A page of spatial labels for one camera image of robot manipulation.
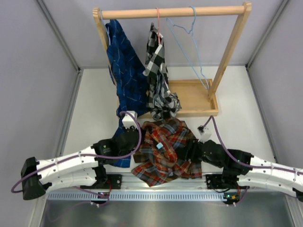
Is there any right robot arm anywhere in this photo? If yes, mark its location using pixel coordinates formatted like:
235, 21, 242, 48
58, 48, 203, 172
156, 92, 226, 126
176, 139, 303, 201

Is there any pink wire hanger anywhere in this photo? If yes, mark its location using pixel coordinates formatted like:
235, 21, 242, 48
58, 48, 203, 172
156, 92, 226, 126
156, 7, 163, 45

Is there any purple cable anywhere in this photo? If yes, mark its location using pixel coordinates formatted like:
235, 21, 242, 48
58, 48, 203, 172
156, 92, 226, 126
11, 111, 143, 206
201, 115, 303, 173

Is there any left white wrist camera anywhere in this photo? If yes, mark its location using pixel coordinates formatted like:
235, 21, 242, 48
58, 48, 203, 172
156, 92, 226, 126
122, 111, 138, 129

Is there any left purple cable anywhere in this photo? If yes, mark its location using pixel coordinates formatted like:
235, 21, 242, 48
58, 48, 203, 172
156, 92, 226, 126
11, 111, 143, 206

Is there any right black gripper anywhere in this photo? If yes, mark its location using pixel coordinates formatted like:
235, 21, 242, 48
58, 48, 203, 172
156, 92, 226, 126
175, 138, 223, 168

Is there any light blue hanger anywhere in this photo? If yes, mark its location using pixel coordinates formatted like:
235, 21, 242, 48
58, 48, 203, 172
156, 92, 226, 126
166, 6, 210, 90
100, 10, 111, 45

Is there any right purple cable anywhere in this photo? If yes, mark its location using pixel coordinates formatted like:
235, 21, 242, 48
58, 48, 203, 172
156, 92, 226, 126
201, 115, 303, 173

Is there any white slotted cable duct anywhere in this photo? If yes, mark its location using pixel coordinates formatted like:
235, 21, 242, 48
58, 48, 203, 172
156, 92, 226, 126
47, 191, 227, 202

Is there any red brown plaid shirt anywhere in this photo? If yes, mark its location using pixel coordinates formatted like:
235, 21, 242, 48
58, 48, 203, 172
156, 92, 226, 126
131, 118, 202, 187

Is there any black white checked shirt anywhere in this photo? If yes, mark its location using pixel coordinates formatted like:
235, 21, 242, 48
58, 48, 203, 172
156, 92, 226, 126
143, 23, 182, 121

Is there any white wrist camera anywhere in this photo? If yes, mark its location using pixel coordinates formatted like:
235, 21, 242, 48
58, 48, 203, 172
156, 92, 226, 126
122, 111, 138, 129
197, 125, 212, 143

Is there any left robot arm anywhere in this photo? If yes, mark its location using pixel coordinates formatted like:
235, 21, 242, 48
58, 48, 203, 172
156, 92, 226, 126
21, 127, 142, 201

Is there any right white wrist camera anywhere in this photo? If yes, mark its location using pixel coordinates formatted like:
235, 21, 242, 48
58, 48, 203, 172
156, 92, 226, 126
197, 125, 212, 143

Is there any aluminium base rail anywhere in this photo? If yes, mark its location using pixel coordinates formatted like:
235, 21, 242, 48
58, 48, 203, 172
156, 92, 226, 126
45, 172, 296, 190

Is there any blue plaid shirt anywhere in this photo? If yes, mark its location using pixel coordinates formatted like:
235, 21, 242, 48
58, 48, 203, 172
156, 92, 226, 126
101, 19, 148, 169

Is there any wooden clothes rack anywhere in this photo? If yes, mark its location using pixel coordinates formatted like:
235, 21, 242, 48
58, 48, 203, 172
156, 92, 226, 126
92, 2, 252, 117

